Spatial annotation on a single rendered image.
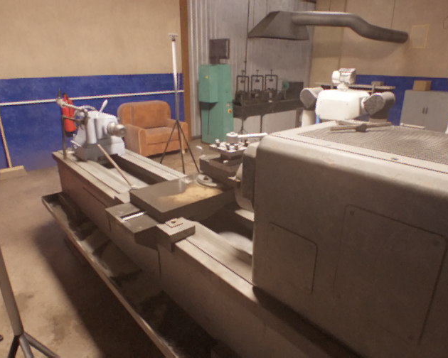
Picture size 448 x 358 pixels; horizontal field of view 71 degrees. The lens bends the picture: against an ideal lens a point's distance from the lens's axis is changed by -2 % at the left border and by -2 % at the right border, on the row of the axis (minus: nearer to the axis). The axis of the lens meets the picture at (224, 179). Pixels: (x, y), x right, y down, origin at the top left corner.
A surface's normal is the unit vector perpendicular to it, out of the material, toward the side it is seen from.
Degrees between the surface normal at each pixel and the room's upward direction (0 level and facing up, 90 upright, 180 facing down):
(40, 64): 90
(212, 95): 90
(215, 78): 90
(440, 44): 90
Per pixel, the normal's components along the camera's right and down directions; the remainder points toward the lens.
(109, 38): 0.66, 0.26
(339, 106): -0.73, 0.23
